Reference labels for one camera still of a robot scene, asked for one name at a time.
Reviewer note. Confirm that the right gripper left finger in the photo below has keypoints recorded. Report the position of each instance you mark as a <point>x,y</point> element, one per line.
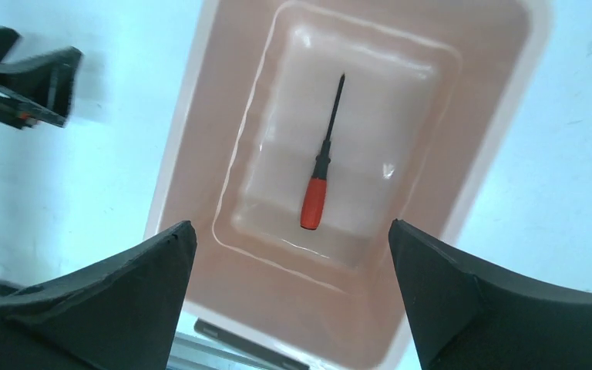
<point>119,313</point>

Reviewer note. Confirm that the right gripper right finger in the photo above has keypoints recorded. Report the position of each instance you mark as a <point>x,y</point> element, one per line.
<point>467,313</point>

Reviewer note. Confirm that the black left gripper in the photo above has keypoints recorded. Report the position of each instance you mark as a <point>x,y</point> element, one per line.
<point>36,89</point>

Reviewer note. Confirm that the red black screwdriver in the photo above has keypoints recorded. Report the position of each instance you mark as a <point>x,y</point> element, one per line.
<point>314,199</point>

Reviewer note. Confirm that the pink plastic bin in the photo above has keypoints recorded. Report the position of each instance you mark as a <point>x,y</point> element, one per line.
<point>430,90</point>

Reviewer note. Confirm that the aluminium front rail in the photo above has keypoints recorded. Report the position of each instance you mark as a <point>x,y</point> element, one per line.
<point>211,347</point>

